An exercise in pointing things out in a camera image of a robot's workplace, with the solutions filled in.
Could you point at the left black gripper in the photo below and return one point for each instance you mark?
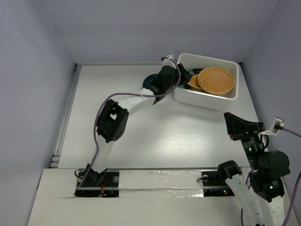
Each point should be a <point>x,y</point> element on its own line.
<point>185,76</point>

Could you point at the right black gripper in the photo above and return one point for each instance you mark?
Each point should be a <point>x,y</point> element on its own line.
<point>237,127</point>

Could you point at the rectangular woven bamboo tray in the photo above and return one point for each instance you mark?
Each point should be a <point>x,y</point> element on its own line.
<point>194,84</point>

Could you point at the beige plate with dark rim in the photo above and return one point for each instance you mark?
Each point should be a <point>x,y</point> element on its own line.
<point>195,71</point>

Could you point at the round woven bamboo basket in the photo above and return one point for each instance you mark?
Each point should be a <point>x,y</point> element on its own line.
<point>216,80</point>

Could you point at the dark blue ceramic dish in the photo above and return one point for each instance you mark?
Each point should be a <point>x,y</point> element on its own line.
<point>147,81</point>

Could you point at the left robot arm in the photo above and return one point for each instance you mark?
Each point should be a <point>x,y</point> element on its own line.
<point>112,116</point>

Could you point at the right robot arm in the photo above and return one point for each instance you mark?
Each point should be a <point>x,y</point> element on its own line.
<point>264,204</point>

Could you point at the white plastic bin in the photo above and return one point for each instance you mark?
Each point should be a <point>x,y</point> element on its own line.
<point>200,98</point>

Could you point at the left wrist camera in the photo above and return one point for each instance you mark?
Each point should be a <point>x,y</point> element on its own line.
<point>168,60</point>

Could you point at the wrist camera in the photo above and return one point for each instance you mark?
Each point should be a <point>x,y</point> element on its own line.
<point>168,60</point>
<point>275,128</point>

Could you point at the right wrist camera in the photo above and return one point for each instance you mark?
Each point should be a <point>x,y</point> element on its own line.
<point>275,128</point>

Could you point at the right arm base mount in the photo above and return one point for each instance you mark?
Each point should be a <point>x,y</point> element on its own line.
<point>214,181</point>

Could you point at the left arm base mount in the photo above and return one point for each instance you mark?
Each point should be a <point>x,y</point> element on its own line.
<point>108,188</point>

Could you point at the metal rail on left edge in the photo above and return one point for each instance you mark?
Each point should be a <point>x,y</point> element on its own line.
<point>64,125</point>

